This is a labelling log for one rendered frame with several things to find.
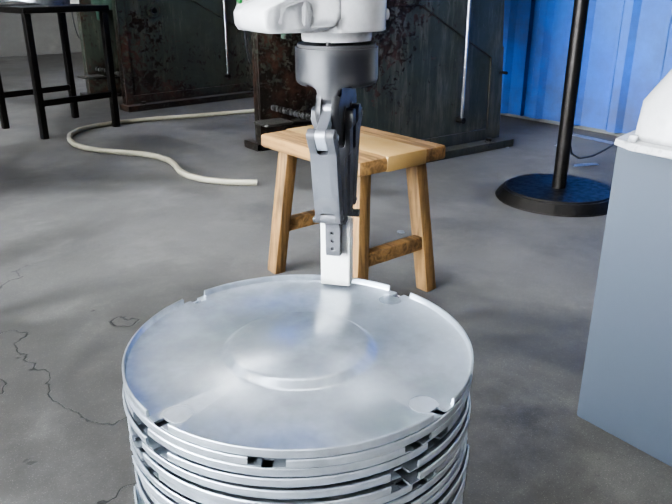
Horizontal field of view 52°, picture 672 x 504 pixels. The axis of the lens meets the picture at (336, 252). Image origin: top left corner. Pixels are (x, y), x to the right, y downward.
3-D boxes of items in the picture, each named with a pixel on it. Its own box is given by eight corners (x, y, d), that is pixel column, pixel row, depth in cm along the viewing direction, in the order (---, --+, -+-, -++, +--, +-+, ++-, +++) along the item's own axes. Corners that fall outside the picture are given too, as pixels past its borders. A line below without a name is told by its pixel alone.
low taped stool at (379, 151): (265, 271, 166) (259, 132, 154) (341, 248, 180) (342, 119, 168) (358, 322, 141) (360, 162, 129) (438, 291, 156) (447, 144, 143)
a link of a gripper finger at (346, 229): (351, 218, 68) (350, 221, 67) (351, 283, 70) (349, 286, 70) (322, 216, 68) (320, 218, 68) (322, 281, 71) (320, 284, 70)
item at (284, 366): (306, 526, 40) (306, 515, 39) (54, 358, 58) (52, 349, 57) (535, 342, 60) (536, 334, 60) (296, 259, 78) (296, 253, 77)
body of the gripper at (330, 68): (368, 44, 57) (367, 154, 61) (385, 36, 65) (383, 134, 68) (282, 42, 59) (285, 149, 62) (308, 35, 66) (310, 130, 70)
